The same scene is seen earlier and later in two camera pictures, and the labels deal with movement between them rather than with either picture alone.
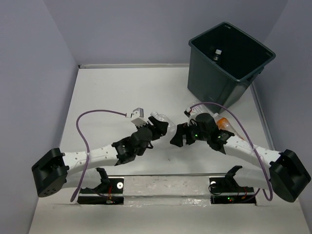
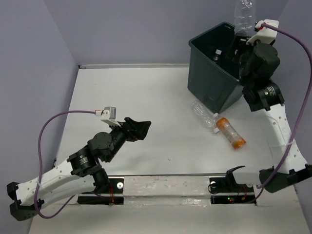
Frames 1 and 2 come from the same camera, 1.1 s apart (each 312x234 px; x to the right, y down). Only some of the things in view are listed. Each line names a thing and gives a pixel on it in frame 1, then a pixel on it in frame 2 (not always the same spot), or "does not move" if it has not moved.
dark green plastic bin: x=223 y=61 does not move
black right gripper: x=181 y=130 to x=239 y=43
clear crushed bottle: x=218 y=52 does not move
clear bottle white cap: x=171 y=128 to x=243 y=19
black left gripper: x=159 y=128 to x=140 y=128
